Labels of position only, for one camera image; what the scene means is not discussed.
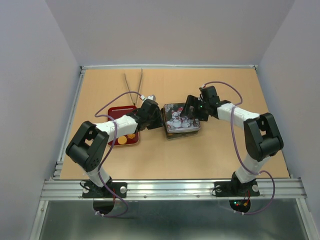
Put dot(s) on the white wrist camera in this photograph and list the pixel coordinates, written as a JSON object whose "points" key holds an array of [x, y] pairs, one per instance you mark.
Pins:
{"points": [[203, 93], [151, 97]]}

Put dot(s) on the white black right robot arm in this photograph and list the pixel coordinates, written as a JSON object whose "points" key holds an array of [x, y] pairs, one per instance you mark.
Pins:
{"points": [[262, 137]]}

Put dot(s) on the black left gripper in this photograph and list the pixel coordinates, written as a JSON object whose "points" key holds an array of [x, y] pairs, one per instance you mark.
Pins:
{"points": [[159, 121]]}

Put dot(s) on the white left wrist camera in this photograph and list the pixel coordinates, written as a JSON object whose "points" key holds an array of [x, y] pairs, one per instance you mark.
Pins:
{"points": [[151, 97]]}

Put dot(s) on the red rectangular tray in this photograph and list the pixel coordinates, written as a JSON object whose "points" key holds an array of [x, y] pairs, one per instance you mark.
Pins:
{"points": [[119, 111]]}

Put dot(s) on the large round tan cookie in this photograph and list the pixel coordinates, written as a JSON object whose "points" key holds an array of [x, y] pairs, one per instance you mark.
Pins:
{"points": [[122, 140]]}

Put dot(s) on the aluminium front rail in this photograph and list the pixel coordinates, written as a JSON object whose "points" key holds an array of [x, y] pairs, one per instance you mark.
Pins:
{"points": [[164, 190]]}

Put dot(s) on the small round tan cookie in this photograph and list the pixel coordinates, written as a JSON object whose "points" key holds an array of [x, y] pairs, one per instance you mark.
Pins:
{"points": [[131, 136]]}

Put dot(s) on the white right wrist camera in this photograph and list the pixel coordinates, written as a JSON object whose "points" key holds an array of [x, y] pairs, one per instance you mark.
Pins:
{"points": [[203, 93]]}

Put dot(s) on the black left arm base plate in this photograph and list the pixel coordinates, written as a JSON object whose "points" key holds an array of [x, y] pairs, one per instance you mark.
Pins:
{"points": [[91, 191]]}

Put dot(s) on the gold tin lid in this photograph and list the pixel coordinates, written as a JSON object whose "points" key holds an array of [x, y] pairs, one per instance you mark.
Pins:
{"points": [[171, 116]]}

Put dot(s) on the gold square tin box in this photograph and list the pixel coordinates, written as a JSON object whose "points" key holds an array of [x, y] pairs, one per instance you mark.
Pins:
{"points": [[173, 133]]}

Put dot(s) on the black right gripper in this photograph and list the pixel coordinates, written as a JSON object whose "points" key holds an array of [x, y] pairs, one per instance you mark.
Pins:
{"points": [[192, 101]]}

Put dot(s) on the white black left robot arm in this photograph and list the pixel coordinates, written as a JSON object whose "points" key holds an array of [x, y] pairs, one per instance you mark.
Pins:
{"points": [[87, 147]]}

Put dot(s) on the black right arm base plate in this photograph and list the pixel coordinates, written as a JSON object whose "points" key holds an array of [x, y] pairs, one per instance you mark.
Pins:
{"points": [[225, 190]]}

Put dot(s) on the aluminium table edge rail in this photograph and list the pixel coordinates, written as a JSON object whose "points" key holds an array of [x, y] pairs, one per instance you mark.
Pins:
{"points": [[167, 66]]}

